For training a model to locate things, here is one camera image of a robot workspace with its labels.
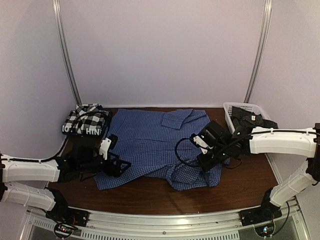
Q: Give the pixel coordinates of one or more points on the left aluminium frame post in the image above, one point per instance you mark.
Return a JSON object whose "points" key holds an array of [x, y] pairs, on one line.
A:
{"points": [[64, 50]]}

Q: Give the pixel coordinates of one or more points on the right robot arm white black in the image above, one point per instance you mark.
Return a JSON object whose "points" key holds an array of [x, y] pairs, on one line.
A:
{"points": [[218, 145]]}

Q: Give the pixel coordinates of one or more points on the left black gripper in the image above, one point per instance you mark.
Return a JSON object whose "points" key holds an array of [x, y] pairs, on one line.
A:
{"points": [[116, 172]]}

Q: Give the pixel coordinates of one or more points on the right circuit board with leds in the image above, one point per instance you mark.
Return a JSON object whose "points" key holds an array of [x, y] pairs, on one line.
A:
{"points": [[265, 230]]}

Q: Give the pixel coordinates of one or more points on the black garment in basket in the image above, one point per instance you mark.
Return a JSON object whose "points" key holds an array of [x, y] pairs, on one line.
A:
{"points": [[241, 117]]}

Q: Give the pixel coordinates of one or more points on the white plastic laundry basket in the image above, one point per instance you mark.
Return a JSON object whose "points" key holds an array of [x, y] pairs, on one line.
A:
{"points": [[227, 106]]}

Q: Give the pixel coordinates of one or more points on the aluminium frame post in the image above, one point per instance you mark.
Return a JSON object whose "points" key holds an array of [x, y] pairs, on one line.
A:
{"points": [[264, 32], [64, 50]]}

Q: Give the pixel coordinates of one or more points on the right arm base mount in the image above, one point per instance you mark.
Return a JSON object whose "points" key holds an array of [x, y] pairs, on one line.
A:
{"points": [[257, 215]]}

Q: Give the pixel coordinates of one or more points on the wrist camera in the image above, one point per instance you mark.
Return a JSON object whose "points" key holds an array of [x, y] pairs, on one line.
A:
{"points": [[199, 143], [112, 139]]}

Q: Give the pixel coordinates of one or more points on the front aluminium rail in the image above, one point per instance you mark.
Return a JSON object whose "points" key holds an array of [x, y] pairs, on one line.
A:
{"points": [[221, 225]]}

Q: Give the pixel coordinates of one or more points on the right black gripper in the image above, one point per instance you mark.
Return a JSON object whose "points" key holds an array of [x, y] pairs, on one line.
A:
{"points": [[206, 165]]}

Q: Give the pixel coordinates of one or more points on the blue checked long sleeve shirt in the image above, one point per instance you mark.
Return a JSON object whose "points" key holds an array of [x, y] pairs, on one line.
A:
{"points": [[156, 143]]}

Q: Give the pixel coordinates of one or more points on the right aluminium frame post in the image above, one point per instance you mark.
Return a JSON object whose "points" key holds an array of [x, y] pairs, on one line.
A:
{"points": [[264, 32]]}

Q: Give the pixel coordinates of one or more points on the black white plaid shirt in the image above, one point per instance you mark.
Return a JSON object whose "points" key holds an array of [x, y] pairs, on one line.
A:
{"points": [[85, 115]]}

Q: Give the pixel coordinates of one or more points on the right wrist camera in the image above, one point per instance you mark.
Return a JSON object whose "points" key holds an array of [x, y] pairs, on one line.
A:
{"points": [[199, 143]]}

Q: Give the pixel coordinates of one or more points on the left circuit board with leds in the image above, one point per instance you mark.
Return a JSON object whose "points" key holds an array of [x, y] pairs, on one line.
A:
{"points": [[62, 231]]}

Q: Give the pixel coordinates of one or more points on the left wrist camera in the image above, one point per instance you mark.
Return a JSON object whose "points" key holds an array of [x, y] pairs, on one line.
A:
{"points": [[112, 139]]}

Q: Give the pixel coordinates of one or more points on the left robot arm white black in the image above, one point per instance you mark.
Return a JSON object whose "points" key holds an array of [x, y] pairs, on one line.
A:
{"points": [[82, 159]]}

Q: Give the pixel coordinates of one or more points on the circuit board with leds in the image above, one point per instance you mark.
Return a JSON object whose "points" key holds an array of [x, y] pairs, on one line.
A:
{"points": [[265, 230], [62, 231]]}

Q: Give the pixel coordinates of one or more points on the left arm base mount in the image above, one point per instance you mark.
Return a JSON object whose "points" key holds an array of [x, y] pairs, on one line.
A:
{"points": [[69, 216]]}

